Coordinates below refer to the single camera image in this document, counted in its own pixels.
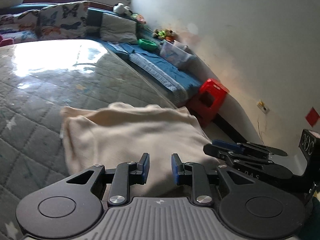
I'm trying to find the cream white garment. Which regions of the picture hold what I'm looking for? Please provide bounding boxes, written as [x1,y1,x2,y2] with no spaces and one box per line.
[60,102,218,197]

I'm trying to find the red plastic stool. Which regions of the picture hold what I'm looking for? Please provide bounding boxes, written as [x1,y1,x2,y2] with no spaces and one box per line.
[186,79,229,127]

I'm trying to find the blue sofa cover cloth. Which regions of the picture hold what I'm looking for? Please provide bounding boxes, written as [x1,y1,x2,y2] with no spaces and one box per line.
[106,42,202,105]

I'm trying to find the blue corner sofa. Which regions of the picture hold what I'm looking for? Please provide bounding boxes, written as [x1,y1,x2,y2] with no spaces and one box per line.
[1,1,202,106]

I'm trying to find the clear plastic storage box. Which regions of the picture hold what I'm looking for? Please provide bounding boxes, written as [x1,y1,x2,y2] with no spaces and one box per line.
[159,41,196,70]

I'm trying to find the small plush toys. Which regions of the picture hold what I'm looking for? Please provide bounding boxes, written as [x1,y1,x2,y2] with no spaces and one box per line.
[152,29,177,42]

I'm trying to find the green plastic bowl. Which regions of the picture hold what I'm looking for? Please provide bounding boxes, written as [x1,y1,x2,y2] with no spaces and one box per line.
[138,38,158,51]

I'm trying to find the grey cushion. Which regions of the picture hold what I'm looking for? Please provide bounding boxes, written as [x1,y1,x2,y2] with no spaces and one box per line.
[100,13,138,44]

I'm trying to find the pink green plush toy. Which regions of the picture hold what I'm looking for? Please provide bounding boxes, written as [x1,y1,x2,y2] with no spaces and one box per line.
[131,14,146,25]

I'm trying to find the large butterfly pillow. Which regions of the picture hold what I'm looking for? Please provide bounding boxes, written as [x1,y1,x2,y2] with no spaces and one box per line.
[39,1,89,40]

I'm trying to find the panda plush toy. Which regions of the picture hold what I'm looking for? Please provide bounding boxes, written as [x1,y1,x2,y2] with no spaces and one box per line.
[113,3,132,17]

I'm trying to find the magenta cloth on sofa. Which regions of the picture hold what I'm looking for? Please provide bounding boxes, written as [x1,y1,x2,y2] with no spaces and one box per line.
[0,35,14,47]

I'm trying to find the small butterfly pillow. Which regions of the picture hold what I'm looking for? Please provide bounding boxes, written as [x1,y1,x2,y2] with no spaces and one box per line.
[0,10,40,43]

